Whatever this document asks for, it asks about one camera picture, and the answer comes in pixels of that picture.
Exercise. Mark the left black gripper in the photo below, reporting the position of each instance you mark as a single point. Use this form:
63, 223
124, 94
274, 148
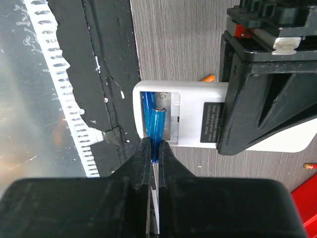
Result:
269, 55

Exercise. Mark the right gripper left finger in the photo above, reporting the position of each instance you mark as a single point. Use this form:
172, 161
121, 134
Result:
131, 207

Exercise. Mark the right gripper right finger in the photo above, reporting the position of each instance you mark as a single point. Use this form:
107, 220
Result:
168, 166

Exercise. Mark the blue battery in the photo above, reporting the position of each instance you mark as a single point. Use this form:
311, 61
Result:
156, 132
149, 103

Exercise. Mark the white remote control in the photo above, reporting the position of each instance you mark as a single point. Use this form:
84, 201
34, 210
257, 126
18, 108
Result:
184, 103

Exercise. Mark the orange battery lower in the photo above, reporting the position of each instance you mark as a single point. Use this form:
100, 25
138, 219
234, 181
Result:
209, 78

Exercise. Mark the red battery near bin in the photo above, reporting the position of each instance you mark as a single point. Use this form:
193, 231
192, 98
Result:
310, 166

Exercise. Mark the red plastic bin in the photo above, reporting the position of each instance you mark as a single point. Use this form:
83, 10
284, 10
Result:
305, 197

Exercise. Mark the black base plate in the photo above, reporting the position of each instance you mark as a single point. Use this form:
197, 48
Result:
97, 40

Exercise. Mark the white slotted cable duct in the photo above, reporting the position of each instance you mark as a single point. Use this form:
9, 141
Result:
45, 26

